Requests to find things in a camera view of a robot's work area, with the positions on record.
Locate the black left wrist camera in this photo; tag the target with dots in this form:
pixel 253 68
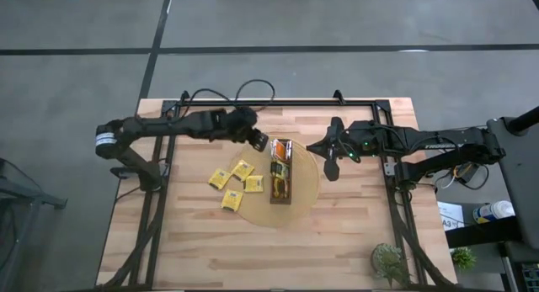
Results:
pixel 259 140

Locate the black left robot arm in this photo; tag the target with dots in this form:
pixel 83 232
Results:
pixel 168 125

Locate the dark grey side table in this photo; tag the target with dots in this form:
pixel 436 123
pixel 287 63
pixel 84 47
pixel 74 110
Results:
pixel 518 178

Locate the brown wooden tea box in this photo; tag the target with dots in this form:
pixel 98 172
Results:
pixel 280 201

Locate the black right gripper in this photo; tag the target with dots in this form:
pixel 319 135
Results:
pixel 341 144

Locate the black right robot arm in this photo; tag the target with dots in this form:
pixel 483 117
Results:
pixel 442 142

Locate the black shelf board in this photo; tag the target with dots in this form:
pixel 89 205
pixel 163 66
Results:
pixel 484 235

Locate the black power supply box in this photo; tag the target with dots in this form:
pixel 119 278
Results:
pixel 465 172

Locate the white paper sheet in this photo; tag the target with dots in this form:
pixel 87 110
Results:
pixel 448 212

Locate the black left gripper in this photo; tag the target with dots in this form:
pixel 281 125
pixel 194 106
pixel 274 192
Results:
pixel 241 123

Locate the white wipes canister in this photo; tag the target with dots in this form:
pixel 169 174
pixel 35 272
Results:
pixel 497 210

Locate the small green plant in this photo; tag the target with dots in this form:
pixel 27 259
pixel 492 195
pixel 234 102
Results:
pixel 463 258

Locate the grey mounting bracket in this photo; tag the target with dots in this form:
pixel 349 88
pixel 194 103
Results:
pixel 389 169

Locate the black metal table frame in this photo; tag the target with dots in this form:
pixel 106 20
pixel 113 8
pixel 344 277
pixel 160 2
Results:
pixel 295 103

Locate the potted green plant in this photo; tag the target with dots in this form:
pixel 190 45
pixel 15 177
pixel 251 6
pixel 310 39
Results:
pixel 387 262

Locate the round woven placemat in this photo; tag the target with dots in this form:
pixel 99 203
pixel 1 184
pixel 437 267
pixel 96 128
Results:
pixel 303 191

